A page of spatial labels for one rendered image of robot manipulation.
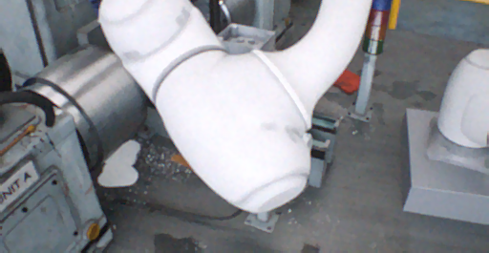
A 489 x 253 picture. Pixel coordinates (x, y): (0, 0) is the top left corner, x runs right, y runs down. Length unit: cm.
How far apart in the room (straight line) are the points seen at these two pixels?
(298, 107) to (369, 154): 84
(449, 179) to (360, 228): 25
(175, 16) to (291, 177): 20
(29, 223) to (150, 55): 44
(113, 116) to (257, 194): 57
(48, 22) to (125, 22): 76
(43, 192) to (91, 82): 25
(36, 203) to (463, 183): 93
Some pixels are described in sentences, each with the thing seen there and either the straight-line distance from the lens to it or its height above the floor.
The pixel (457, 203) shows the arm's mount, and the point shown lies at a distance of 110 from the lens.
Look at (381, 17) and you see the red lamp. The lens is 119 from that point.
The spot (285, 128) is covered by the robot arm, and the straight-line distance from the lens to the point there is 39.
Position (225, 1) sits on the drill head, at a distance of 129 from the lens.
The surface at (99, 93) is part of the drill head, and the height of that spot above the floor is 112.
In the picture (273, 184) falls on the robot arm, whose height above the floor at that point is 132.
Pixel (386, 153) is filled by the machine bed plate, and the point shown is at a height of 80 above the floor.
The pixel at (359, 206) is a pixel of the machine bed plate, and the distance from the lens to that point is 108.
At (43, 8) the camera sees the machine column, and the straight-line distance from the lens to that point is 117.
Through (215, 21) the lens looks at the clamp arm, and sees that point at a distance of 119.
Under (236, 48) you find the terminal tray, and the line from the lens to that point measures 98.
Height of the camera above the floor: 159
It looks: 37 degrees down
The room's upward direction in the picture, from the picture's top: straight up
